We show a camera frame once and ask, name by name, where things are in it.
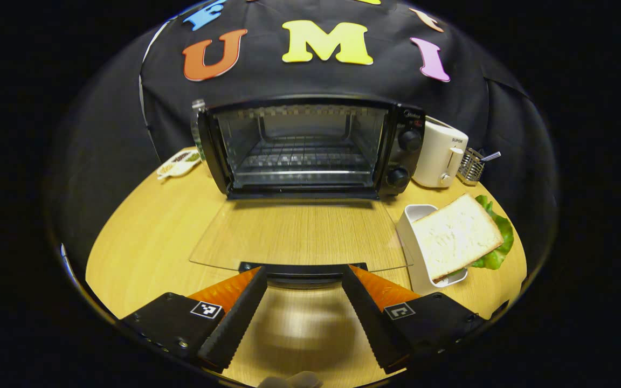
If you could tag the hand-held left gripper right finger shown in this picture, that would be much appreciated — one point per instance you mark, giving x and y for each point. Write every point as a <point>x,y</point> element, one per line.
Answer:
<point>367,318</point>

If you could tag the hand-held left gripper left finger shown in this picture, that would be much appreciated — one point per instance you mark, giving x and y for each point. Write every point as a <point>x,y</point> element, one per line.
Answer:
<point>240,318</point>

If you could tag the toast sandwich with lettuce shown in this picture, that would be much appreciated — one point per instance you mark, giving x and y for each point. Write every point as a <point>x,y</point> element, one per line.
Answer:
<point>456,234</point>

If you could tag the black electric oven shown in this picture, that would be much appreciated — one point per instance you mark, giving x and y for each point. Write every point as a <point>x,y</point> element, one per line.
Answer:
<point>405,156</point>

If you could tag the white rectangular dish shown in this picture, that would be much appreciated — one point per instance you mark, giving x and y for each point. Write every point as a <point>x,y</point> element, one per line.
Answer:
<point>410,242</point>

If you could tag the white divided snack plate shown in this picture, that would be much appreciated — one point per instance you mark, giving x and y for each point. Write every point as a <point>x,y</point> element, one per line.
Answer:
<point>178,163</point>

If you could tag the white toaster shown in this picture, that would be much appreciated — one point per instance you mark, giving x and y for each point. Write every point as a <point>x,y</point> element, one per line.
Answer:
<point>437,159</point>

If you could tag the clear plastic water bottle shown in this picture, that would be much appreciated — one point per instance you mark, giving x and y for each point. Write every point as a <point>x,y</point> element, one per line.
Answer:
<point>197,129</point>

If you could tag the metal spoon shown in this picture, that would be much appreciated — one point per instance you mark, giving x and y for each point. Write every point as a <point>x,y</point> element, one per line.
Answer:
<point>491,157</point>

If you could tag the black backdrop cloth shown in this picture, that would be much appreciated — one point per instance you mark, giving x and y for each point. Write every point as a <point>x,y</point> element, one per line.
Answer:
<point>310,81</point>

